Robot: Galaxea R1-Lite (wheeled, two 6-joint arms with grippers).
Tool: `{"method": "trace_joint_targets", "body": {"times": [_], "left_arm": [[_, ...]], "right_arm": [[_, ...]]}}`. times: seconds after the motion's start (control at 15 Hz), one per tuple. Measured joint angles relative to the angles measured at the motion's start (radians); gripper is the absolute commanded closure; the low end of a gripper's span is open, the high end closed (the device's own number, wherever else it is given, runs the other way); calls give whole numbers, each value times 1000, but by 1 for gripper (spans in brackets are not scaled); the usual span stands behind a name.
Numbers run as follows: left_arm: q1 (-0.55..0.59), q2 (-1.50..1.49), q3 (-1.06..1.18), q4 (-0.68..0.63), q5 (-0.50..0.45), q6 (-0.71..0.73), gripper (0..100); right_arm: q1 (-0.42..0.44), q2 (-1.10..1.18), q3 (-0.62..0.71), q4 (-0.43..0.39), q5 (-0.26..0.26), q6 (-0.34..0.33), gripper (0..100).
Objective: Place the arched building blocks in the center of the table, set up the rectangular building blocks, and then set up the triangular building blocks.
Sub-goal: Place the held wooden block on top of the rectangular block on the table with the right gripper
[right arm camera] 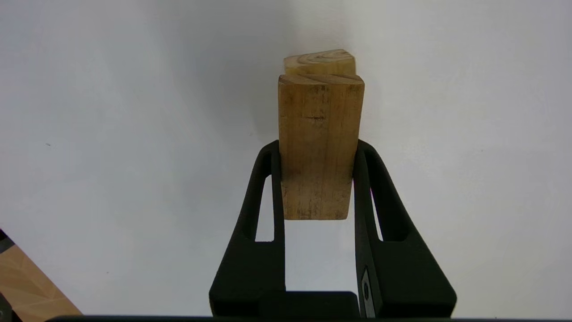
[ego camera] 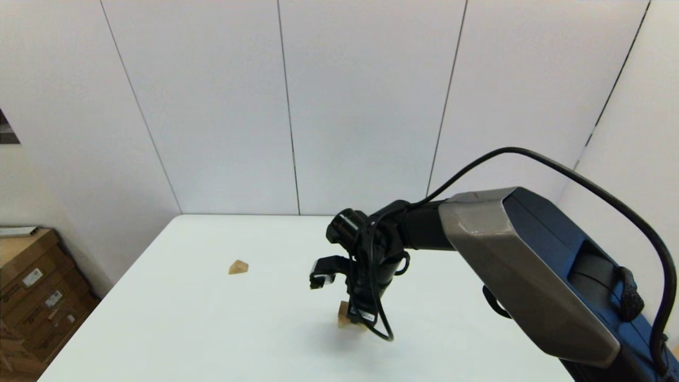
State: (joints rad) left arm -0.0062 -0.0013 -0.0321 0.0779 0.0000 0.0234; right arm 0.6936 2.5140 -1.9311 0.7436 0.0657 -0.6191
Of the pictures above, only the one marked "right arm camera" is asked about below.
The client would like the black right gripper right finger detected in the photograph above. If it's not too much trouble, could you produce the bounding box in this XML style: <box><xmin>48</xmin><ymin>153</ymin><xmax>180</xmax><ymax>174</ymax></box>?
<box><xmin>353</xmin><ymin>140</ymin><xmax>458</xmax><ymax>318</ymax></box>

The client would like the arched wooden building block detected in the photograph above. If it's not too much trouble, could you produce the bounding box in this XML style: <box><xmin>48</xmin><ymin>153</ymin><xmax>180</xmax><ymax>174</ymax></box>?
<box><xmin>284</xmin><ymin>49</ymin><xmax>357</xmax><ymax>77</ymax></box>

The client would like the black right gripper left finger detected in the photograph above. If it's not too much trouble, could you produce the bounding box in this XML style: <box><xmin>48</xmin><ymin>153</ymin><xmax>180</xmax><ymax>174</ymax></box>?
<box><xmin>209</xmin><ymin>140</ymin><xmax>287</xmax><ymax>318</ymax></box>

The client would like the rectangular wooden building block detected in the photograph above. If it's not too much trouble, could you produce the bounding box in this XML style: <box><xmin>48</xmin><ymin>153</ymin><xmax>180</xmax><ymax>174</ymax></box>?
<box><xmin>278</xmin><ymin>74</ymin><xmax>365</xmax><ymax>221</ymax></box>

